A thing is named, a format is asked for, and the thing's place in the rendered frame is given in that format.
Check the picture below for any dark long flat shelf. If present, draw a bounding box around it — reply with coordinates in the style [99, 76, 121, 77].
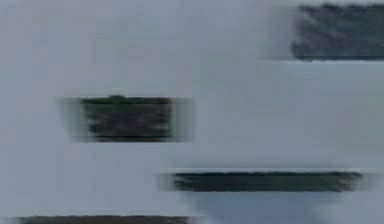
[171, 170, 364, 193]
[15, 215, 192, 224]

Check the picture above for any dark framed wall picture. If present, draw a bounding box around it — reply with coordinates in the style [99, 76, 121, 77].
[79, 95, 175, 143]
[290, 3, 384, 62]

